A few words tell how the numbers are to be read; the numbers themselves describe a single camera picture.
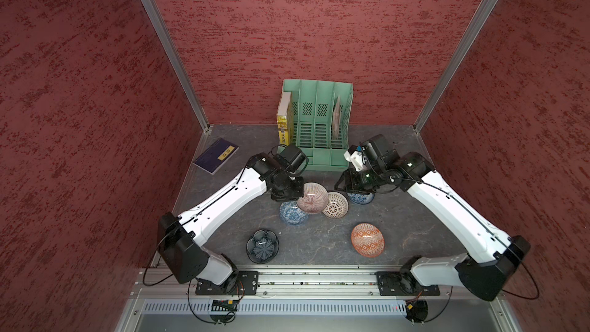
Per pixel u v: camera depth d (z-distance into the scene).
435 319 0.68
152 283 0.43
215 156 1.07
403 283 0.66
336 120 1.04
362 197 0.94
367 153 0.57
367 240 0.83
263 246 0.81
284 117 0.88
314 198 0.78
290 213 0.89
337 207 0.90
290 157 0.58
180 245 0.39
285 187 0.62
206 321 0.68
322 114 1.18
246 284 0.74
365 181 0.60
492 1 0.77
